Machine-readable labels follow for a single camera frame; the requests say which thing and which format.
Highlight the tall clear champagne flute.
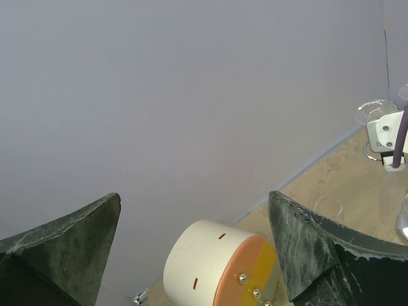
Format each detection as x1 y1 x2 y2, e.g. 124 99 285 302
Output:
314 197 343 221

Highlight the aluminium extrusion rail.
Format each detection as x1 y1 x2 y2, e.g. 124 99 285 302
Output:
133 288 149 306

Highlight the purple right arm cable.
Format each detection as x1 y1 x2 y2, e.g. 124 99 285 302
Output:
391 101 408 168

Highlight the chrome wine glass rack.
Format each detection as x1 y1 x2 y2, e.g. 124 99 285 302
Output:
363 142 407 245

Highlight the short clear wine glass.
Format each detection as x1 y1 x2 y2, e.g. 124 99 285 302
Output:
354 99 399 125

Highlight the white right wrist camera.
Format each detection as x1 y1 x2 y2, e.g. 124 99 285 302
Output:
365 110 407 171

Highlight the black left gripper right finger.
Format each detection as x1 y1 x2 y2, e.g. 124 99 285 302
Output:
268 191 407 305

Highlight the clear ribbed flute glass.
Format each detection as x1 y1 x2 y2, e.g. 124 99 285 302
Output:
398 84 408 101

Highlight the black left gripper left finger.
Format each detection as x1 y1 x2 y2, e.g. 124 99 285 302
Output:
1 193 121 305

